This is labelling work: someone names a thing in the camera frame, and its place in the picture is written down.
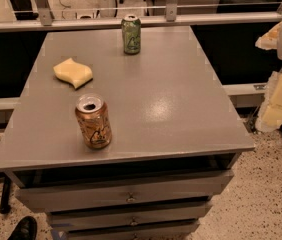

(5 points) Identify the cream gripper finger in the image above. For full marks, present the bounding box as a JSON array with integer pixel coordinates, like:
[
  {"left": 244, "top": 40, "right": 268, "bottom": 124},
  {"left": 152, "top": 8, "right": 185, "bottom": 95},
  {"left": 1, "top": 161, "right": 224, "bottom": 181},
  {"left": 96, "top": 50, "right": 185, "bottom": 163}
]
[
  {"left": 255, "top": 72, "right": 282, "bottom": 132},
  {"left": 255, "top": 22, "right": 282, "bottom": 50}
]

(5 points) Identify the green soda can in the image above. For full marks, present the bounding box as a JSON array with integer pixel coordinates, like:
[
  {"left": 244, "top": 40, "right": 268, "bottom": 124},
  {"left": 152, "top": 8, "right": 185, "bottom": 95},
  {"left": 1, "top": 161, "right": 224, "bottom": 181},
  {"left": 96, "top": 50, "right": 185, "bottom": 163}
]
[{"left": 121, "top": 14, "right": 141, "bottom": 55}]

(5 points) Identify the yellow sponge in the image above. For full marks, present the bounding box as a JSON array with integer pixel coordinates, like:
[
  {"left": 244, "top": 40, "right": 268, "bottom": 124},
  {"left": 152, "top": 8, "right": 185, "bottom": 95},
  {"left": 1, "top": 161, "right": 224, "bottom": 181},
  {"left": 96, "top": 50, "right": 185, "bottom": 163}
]
[{"left": 53, "top": 58, "right": 93, "bottom": 89}]

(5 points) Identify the orange soda can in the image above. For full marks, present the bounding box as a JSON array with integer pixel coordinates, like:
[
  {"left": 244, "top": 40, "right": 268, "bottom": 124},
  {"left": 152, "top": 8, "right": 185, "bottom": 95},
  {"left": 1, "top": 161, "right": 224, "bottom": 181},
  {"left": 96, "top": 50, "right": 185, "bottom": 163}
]
[{"left": 75, "top": 93, "right": 112, "bottom": 149}]

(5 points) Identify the grey drawer cabinet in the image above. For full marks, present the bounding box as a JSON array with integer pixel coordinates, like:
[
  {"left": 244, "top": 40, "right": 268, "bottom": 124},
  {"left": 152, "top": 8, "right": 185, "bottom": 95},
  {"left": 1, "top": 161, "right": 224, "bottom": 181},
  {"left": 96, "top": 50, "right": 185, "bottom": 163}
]
[{"left": 0, "top": 27, "right": 253, "bottom": 240}]

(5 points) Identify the black shoe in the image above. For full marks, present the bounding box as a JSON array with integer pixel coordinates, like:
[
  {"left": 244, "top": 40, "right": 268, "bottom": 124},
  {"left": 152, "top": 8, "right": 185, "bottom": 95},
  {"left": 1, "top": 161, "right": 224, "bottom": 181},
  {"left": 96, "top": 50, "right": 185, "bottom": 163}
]
[{"left": 7, "top": 216, "right": 37, "bottom": 240}]

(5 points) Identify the metal guard rail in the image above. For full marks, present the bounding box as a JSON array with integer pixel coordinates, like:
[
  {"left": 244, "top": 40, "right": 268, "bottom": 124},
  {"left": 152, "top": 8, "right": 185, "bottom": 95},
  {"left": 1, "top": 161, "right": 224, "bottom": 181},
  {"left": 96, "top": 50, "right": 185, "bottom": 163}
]
[{"left": 0, "top": 0, "right": 282, "bottom": 32}]

